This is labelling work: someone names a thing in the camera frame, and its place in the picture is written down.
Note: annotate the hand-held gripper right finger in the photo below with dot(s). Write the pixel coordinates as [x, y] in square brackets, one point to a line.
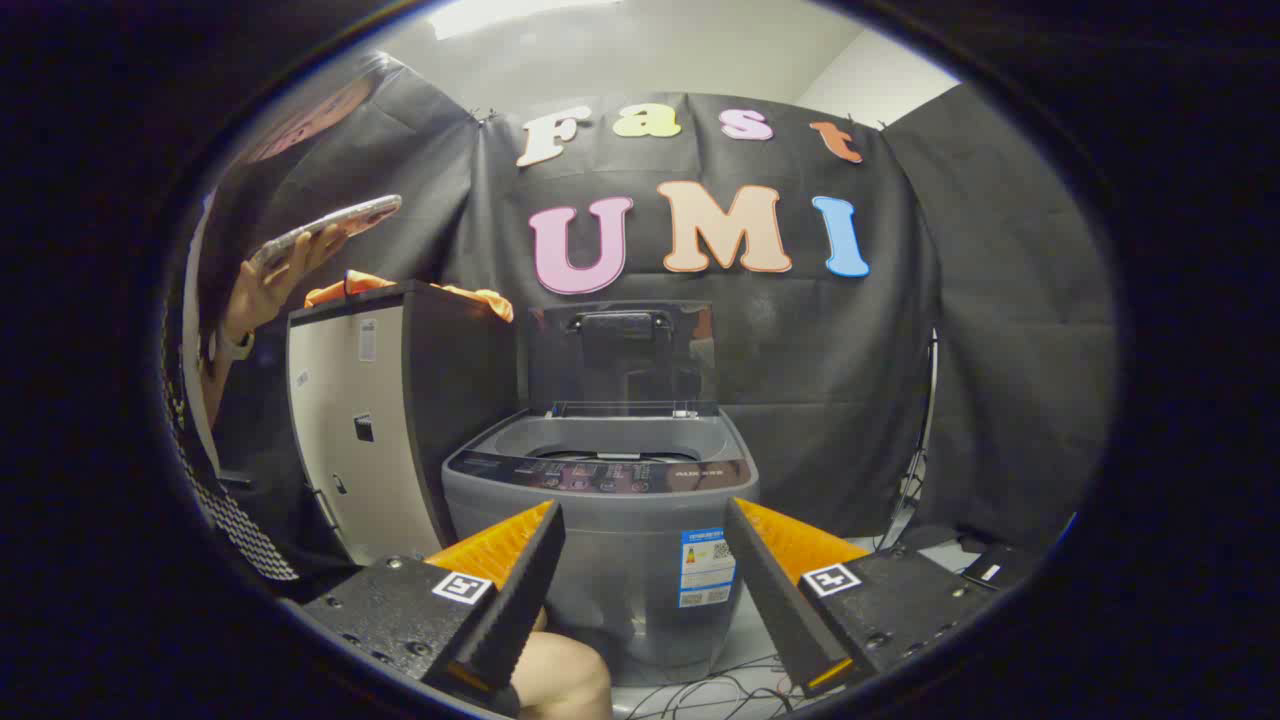
[775, 600]

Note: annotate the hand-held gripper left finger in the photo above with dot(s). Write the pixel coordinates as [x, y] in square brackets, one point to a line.
[520, 590]

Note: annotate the person's knee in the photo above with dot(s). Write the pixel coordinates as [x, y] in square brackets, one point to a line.
[565, 675]

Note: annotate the black backdrop cloth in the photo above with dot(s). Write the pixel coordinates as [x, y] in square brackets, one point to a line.
[810, 360]

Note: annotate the small black box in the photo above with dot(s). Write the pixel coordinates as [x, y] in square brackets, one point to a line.
[1000, 567]

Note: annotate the orange garment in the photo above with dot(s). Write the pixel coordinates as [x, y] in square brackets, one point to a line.
[365, 285]

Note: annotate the grey washing machine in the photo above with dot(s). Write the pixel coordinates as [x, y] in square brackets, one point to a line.
[620, 560]

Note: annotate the smartphone in clear case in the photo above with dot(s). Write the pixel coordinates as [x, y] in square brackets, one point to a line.
[330, 225]

